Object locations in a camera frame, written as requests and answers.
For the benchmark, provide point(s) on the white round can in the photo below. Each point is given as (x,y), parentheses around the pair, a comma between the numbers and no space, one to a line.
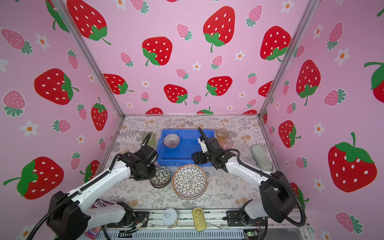
(170,218)

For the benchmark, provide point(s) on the blue plastic bin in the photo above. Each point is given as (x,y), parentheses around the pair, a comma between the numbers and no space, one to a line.
(182,154)

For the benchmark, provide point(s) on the grey oblong case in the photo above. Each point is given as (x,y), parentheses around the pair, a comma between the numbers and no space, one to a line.
(261,158)

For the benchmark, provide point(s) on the purple striped bowl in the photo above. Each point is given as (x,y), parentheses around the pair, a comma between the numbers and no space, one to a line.
(171,141)

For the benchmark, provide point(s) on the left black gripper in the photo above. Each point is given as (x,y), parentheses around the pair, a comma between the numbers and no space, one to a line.
(142,178)

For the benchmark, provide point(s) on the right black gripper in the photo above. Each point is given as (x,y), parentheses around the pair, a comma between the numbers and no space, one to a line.
(200,159)

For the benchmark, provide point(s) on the green glass cup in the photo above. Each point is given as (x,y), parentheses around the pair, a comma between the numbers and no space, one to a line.
(151,139)

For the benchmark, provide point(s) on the green leaf patterned bowl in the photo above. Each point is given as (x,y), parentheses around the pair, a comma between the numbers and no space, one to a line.
(161,178)

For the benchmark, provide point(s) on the amber glass cup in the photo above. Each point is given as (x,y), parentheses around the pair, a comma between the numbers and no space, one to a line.
(222,135)

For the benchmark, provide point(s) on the pink snack packet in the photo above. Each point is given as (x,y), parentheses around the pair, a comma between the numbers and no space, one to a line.
(97,221)

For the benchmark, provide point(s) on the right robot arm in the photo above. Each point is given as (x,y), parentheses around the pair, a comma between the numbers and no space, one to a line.
(279,201)

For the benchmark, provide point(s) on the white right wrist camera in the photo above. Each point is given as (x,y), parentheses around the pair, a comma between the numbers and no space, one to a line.
(203,144)

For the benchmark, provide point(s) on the large floral patterned plate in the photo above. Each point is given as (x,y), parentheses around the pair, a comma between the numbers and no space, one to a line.
(190,182)

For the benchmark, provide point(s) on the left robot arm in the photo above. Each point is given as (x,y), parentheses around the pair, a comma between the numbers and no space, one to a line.
(71,214)

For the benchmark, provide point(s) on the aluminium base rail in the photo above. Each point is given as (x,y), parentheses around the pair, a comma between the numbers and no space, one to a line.
(220,226)

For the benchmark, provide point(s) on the yellow oval tin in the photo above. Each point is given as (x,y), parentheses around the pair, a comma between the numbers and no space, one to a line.
(199,219)

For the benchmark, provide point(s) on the pink glass cup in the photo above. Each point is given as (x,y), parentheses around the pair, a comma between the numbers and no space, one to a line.
(227,143)

